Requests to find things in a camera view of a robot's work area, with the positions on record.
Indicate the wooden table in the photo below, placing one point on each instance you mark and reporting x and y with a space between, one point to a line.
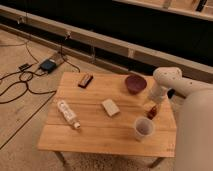
100 133

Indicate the white sponge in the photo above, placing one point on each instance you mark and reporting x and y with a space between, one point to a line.
110 107

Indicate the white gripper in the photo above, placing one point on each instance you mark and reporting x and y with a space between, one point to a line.
157 94

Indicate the blue power adapter box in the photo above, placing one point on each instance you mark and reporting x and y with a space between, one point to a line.
47 65

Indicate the dark brown rectangular block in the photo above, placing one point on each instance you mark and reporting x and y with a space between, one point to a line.
84 82

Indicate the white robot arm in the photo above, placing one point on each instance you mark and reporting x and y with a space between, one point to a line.
194 138

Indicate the dark red bowl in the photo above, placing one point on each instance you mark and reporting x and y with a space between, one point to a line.
135 83

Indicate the small black connector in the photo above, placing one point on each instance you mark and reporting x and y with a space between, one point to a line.
24 66

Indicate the translucent plastic cup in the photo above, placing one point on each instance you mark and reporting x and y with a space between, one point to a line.
143 127

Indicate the white plastic bottle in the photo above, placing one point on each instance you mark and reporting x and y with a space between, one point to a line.
68 114

